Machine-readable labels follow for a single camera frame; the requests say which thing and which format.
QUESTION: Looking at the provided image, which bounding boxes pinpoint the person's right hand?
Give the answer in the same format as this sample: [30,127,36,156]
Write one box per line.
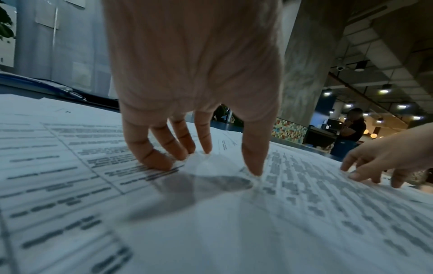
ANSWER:
[340,124,433,189]

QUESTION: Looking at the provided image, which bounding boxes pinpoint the person's left hand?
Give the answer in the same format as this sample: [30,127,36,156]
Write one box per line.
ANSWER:
[101,0,285,177]

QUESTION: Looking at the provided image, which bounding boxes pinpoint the pile of printed papers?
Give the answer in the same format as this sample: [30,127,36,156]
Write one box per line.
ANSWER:
[0,93,433,274]

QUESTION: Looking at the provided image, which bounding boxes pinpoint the group of ceiling lamps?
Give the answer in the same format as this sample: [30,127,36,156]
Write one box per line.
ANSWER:
[321,60,424,121]

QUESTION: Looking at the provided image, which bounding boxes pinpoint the dark reception counter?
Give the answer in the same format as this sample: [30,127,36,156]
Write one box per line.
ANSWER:
[306,125,339,149]

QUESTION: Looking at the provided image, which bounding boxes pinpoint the concrete pillar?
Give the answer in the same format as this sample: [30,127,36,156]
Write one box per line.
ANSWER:
[280,0,351,129]

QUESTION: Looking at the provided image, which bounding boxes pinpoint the white curtain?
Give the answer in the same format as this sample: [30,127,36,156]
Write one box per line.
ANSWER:
[14,0,114,94]

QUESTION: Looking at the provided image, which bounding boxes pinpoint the colourful mosaic tile wall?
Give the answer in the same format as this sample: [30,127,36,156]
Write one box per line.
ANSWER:
[272,117,309,145]

